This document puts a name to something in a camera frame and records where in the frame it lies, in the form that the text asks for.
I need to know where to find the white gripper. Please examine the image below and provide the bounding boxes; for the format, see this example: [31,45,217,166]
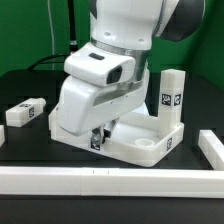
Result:
[57,70,149,150]

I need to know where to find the white desk top tray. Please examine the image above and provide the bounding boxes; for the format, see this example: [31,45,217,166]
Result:
[48,107,184,167]

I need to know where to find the white L-shaped fence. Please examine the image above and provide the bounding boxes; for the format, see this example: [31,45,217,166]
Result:
[0,129,224,199]

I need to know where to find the white block left edge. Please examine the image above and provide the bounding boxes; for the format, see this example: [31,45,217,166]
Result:
[0,125,5,147]

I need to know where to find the black cables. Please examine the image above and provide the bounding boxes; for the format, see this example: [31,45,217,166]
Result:
[27,0,81,72]

